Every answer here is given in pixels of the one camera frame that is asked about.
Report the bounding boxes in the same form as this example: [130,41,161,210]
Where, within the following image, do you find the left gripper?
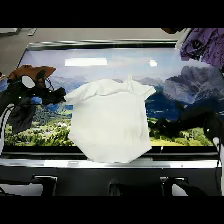
[41,86,67,105]

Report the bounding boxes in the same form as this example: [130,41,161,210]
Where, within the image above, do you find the silver frame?
[0,155,224,197]

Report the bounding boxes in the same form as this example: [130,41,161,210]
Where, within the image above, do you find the brown garment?
[7,64,57,85]

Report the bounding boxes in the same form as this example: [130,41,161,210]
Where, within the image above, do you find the dark grey garment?
[7,105,37,135]

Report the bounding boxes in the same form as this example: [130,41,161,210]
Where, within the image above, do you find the white T-shirt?
[63,75,157,164]

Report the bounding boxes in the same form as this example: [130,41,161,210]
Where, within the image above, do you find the purple garment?
[179,27,224,72]

